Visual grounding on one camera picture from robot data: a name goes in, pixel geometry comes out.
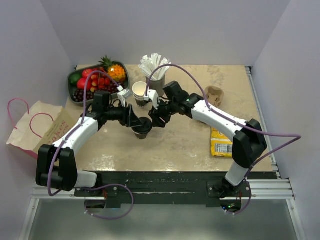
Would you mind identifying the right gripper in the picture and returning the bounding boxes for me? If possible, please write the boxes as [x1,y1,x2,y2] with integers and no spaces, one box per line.
[149,97,179,128]

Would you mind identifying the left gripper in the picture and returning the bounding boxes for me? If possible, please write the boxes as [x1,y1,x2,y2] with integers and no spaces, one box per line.
[104,101,143,128]

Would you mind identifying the black plastic cup lid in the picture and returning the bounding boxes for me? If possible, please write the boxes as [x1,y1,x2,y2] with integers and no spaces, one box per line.
[135,117,153,134]

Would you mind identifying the black paper coffee cup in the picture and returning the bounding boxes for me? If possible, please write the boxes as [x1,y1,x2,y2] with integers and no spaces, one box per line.
[132,128,150,140]

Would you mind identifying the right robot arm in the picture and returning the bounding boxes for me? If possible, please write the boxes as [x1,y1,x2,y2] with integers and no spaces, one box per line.
[143,81,267,197]

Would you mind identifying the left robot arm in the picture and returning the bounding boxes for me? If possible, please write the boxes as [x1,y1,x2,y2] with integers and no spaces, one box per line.
[35,91,152,197]

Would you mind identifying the grey straw holder cup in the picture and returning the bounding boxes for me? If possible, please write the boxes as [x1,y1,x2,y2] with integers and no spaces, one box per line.
[148,75,166,97]

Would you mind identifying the stack of paper cups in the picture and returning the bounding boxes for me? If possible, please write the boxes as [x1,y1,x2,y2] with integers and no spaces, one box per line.
[132,81,148,108]

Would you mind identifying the cardboard cup carrier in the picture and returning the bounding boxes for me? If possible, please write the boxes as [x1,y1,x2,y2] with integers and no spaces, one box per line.
[205,86,224,108]

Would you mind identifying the white wrapped straws bunch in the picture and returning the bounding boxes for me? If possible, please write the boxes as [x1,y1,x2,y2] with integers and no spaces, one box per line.
[138,53,171,82]

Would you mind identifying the orange spiky fruit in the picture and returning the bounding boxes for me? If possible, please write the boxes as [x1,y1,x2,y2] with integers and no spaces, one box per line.
[107,64,127,83]

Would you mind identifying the yellow snack bag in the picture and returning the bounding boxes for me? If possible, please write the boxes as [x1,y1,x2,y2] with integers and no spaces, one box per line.
[210,127,233,158]

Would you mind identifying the red apple lower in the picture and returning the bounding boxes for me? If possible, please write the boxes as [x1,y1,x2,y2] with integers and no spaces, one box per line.
[76,78,92,92]

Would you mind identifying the red apple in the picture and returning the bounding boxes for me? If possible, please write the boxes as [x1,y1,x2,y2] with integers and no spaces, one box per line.
[82,68,93,79]
[76,78,92,92]

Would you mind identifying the small pineapple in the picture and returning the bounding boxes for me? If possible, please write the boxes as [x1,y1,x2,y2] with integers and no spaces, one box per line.
[99,55,114,72]

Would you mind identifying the grey fruit tray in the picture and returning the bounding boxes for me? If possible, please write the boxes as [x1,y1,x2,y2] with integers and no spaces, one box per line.
[67,61,130,107]

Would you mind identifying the green lime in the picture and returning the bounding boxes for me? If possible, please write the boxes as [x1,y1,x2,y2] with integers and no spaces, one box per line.
[69,73,82,86]

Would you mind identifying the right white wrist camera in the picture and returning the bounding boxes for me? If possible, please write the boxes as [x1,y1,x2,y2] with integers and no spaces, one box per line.
[143,89,159,110]

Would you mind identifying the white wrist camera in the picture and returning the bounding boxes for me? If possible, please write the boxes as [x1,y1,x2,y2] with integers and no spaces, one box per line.
[143,89,159,110]
[117,86,132,107]

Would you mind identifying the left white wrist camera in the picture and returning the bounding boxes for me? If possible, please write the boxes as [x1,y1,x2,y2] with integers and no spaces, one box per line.
[117,86,132,107]

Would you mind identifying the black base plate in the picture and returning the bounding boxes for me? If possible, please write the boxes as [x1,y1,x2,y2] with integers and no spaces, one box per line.
[74,171,253,209]

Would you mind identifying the brown paper bag pink handles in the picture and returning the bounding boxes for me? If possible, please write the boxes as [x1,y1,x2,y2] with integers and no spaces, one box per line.
[6,98,76,159]

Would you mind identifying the aluminium frame rail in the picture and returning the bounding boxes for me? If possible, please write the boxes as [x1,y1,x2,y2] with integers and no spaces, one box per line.
[18,172,307,240]

